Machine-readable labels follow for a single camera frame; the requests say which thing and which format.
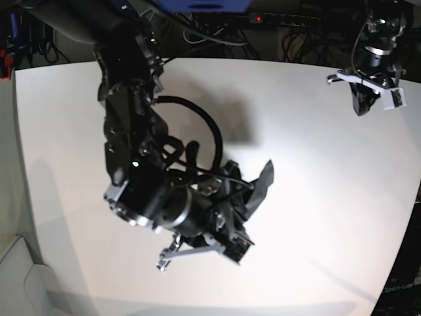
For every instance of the red black object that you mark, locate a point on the red black object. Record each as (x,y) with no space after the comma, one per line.
(6,65)

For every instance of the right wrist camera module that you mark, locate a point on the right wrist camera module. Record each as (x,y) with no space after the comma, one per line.
(236,248)

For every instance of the blue box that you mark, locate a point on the blue box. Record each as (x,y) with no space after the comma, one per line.
(205,6)

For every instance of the dark grey t-shirt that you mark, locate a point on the dark grey t-shirt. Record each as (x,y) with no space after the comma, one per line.
(247,201)

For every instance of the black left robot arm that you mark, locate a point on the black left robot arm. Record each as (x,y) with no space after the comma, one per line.
(375,72)

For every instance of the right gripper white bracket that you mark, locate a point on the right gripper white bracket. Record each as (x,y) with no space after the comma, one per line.
(199,212)

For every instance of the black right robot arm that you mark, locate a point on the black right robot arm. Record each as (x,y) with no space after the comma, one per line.
(155,180)

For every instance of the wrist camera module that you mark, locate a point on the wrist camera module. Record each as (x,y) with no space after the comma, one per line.
(236,248)
(393,98)

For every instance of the black power strip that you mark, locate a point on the black power strip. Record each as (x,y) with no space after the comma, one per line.
(277,19)

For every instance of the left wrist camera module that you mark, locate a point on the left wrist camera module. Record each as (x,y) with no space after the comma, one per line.
(393,98)

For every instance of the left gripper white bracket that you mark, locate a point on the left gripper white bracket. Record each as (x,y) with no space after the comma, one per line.
(367,89)

